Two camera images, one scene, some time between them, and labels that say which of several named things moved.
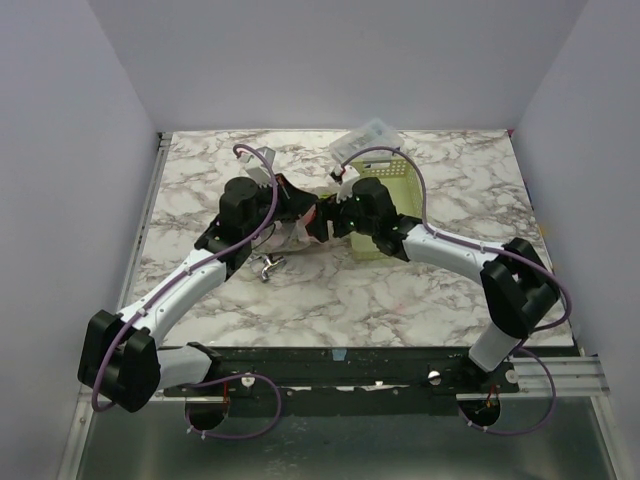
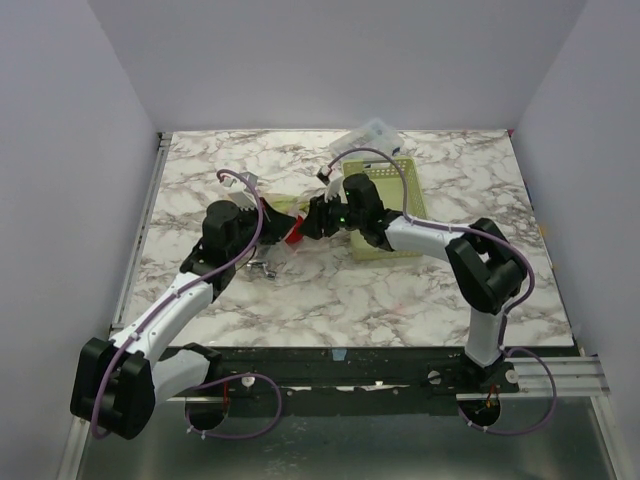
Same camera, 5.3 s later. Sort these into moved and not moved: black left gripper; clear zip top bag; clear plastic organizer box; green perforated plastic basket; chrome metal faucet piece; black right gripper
Moved: chrome metal faucet piece; black left gripper; clear zip top bag
Not moved: green perforated plastic basket; clear plastic organizer box; black right gripper
